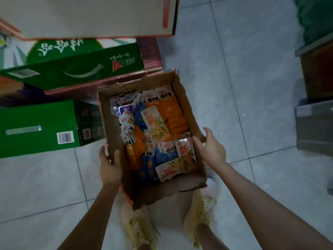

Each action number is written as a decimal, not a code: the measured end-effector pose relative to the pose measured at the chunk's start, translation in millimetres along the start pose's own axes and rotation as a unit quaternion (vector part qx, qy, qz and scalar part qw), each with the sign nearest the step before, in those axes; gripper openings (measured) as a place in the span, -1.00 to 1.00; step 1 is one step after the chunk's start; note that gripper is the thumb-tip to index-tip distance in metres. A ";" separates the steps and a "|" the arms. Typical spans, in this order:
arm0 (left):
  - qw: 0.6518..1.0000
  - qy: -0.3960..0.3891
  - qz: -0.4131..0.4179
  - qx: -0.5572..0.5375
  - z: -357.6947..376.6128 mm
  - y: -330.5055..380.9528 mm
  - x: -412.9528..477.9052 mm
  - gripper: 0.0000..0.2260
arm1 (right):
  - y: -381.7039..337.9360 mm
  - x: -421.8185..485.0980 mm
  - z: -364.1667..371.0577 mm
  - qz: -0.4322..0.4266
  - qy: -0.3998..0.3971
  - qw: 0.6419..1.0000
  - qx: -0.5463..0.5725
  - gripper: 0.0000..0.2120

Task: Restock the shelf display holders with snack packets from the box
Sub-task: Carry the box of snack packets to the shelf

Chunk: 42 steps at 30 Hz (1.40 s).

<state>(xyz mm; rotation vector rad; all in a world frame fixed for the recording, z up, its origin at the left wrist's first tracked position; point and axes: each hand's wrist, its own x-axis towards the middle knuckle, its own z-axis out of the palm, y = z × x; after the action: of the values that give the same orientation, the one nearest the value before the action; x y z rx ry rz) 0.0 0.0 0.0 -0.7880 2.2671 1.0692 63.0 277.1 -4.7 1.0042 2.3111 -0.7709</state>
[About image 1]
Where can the green carton barcode label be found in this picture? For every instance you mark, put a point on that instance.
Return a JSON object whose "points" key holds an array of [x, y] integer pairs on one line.
{"points": [[31, 127]]}

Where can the person's right shoe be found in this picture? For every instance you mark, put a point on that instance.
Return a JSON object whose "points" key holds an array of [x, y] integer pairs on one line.
{"points": [[203, 208]]}

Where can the person's right leg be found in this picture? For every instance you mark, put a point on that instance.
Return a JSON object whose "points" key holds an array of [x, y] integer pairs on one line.
{"points": [[208, 240]]}

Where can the green fabric bundle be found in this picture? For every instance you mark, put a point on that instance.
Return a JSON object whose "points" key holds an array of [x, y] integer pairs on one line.
{"points": [[315, 18]]}

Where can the person's left hand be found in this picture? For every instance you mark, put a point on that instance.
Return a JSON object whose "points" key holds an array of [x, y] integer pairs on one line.
{"points": [[110, 174]]}

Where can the dark wooden cabinet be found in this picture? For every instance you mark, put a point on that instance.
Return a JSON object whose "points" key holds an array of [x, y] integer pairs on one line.
{"points": [[318, 73]]}

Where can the large white red carton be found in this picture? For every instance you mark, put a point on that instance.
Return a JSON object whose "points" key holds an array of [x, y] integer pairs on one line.
{"points": [[78, 15]]}

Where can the person's shoe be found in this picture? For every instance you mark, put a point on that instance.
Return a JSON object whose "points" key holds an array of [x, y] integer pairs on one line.
{"points": [[136, 226], [203, 208]]}

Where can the pile of snack packets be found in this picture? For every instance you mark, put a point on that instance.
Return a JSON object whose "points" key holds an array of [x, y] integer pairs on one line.
{"points": [[156, 127]]}

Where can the person's left forearm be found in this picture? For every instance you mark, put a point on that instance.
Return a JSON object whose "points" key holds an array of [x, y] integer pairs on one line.
{"points": [[91, 221]]}

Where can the person's right hand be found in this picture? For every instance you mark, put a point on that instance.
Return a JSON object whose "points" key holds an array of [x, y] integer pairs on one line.
{"points": [[213, 153]]}

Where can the person's left shoe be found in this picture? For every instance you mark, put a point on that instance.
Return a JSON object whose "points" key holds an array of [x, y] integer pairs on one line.
{"points": [[136, 226]]}

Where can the person's right forearm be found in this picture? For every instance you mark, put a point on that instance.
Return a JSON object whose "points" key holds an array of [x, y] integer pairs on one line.
{"points": [[260, 205]]}

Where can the green carton white label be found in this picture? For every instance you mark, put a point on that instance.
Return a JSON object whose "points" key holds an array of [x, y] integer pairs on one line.
{"points": [[67, 70]]}

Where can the brown cardboard box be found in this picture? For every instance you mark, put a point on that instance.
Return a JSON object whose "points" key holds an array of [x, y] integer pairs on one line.
{"points": [[156, 192]]}

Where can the grey plastic crate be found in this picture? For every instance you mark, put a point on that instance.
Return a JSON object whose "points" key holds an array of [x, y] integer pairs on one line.
{"points": [[315, 127]]}

